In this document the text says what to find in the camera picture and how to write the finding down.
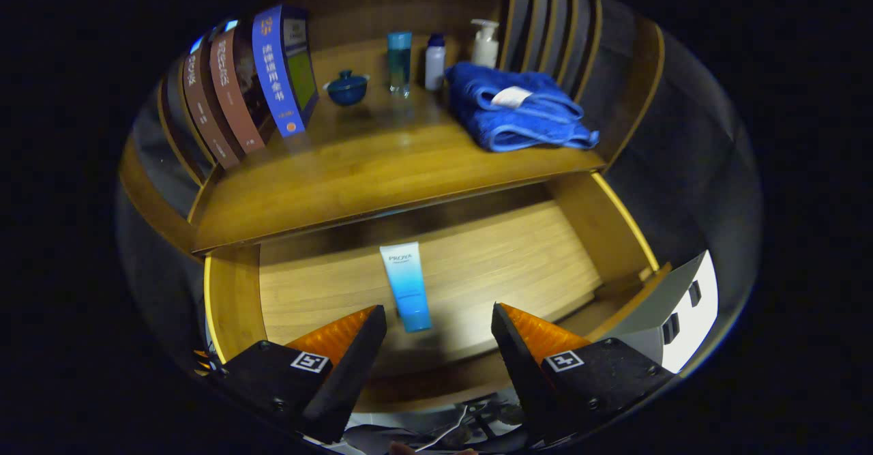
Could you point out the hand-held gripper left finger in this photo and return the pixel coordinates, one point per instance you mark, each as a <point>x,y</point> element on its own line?
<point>351,373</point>

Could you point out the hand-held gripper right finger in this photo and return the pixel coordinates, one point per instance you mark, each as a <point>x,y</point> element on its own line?
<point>525,373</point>

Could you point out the blue cosmetic tube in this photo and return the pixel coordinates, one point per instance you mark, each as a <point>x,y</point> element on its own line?
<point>407,284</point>

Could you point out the wooden drawer with black knob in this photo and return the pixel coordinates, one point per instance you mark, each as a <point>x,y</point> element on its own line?
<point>491,257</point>

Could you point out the wooden countertop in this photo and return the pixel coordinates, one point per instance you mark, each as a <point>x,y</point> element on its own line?
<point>354,168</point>

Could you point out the wooden cabinet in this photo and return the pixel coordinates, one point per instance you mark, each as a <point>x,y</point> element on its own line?
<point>409,5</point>

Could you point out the person's dark patterned clothing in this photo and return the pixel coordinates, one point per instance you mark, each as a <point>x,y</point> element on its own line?
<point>436,431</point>

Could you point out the blue folded towel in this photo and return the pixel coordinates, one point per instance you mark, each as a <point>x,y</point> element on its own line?
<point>518,117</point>

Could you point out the black backdrop cloth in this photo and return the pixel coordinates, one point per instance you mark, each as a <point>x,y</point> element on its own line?
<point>702,168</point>

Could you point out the brown book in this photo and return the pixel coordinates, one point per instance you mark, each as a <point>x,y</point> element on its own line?
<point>235,93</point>
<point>204,114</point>

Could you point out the blue book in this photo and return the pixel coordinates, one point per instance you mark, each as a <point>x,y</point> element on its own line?
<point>273,73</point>

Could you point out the teal glass bottle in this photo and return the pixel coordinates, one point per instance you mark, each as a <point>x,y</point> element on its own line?
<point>400,59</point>

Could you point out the white bottle with dark cap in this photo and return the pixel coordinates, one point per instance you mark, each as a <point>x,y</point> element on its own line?
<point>435,66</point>

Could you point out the white pump bottle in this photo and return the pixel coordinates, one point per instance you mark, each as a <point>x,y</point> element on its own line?
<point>485,49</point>

